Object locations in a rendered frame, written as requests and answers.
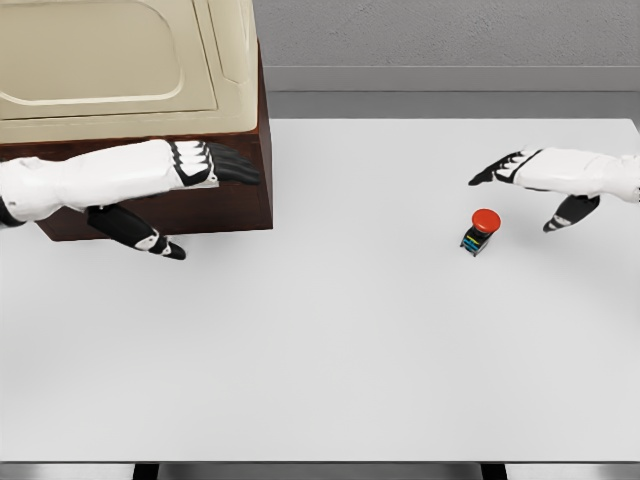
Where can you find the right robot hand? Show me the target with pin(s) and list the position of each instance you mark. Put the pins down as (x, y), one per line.
(560, 170)

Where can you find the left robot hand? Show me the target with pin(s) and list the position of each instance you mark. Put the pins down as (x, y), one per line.
(130, 172)

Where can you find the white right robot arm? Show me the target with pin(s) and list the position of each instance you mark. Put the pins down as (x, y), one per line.
(630, 177)

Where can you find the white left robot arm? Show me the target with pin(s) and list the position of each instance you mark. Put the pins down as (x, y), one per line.
(30, 190)

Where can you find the dark brown cabinet drawer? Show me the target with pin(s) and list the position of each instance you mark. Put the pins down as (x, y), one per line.
(225, 210)

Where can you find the beige and brown cabinet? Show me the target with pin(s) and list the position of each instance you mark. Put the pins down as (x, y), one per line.
(110, 65)

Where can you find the red button switch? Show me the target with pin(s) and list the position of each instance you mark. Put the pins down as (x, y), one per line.
(484, 222)

